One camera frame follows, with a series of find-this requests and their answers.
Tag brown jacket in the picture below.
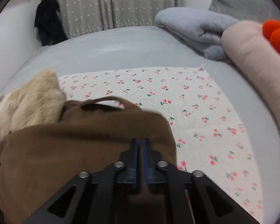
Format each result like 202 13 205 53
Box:
0 97 176 223

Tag cherry print white blanket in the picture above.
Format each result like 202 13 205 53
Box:
0 64 264 223

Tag beige fleece garment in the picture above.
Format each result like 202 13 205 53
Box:
0 69 66 141

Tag grey bed sheet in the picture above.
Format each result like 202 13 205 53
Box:
1 26 280 223

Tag folded light blue blanket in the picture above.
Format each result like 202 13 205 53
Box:
155 7 239 61

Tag long pink pillow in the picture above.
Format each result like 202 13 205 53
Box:
222 20 280 127

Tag grey dotted curtain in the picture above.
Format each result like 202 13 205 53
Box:
57 0 181 38

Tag black hanging garment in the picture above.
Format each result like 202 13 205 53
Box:
34 0 68 46

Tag red tomato plush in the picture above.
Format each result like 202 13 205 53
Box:
262 20 280 54

